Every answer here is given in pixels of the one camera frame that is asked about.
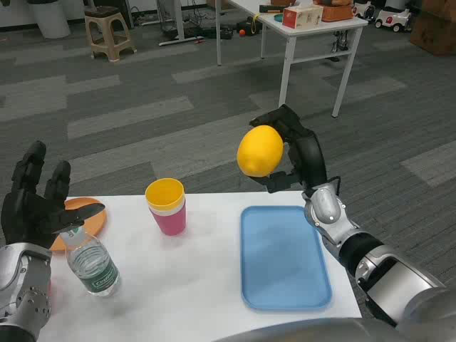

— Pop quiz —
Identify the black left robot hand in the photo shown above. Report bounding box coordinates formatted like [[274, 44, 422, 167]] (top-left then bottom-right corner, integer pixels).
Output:
[[0, 140, 107, 250]]

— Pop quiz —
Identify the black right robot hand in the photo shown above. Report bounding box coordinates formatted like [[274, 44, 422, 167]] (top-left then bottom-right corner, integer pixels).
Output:
[[249, 103, 328, 195]]

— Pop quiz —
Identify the yellow lemon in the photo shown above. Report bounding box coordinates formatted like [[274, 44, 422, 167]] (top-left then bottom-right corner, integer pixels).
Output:
[[237, 125, 285, 178]]

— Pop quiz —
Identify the orange round plate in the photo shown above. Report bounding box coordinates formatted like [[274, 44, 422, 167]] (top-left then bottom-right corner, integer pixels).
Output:
[[49, 197, 108, 253]]

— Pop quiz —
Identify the blue rectangle plate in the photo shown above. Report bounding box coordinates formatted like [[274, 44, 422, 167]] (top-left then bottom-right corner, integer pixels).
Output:
[[240, 205, 333, 310]]

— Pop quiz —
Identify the clear water bottle green label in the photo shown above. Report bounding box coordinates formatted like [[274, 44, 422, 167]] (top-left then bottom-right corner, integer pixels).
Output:
[[59, 224, 121, 298]]

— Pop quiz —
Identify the white metal table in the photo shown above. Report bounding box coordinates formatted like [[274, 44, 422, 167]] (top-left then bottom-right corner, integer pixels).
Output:
[[216, 0, 369, 118]]

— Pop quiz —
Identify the yellow plastic cup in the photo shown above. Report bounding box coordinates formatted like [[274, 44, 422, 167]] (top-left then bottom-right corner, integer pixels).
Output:
[[145, 178, 185, 210]]

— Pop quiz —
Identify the white plastic cup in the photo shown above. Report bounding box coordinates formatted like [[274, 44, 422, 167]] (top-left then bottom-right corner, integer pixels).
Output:
[[147, 202, 187, 216]]

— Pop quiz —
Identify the red white tissue box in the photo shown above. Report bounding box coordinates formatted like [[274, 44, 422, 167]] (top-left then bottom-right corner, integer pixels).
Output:
[[282, 4, 324, 29]]

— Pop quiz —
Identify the pink plastic cup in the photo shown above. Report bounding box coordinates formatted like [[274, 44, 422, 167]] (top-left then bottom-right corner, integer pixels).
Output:
[[149, 205, 187, 237]]

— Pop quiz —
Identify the orange box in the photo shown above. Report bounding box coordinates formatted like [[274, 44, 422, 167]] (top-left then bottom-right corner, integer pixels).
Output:
[[318, 2, 354, 23]]

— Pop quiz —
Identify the small white toy car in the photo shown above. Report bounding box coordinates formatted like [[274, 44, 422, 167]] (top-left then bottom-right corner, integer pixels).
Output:
[[352, 0, 377, 21]]

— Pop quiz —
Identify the large white toy car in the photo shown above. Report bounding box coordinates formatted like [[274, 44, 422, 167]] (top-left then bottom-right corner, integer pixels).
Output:
[[373, 6, 413, 33]]

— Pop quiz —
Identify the brown cardboard box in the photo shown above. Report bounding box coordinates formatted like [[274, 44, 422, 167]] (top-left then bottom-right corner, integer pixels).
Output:
[[409, 0, 456, 56]]

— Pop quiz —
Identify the white desk leg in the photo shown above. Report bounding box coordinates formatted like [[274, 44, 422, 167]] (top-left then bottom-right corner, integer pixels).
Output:
[[158, 0, 204, 46]]

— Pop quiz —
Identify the white bin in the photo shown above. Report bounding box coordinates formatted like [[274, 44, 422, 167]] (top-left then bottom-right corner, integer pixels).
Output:
[[27, 0, 71, 39]]

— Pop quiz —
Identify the beige plastic stool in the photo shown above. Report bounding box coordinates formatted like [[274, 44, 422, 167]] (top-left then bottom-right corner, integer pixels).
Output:
[[84, 6, 138, 64]]

